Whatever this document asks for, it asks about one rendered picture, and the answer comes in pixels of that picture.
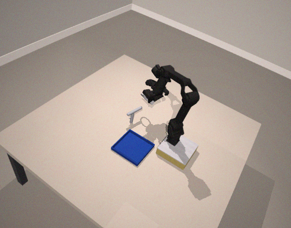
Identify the grey metal ring with small tab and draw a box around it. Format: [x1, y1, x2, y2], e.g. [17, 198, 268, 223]
[141, 93, 155, 105]

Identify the grey metal t-shaped stake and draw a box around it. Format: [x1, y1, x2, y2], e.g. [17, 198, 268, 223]
[127, 106, 142, 123]

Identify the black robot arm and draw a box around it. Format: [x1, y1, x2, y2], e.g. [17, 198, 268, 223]
[145, 64, 199, 146]

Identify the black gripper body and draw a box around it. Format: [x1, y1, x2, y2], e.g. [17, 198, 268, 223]
[142, 82, 169, 99]

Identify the blue tray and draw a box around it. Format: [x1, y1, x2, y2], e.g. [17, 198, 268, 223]
[111, 129, 155, 166]

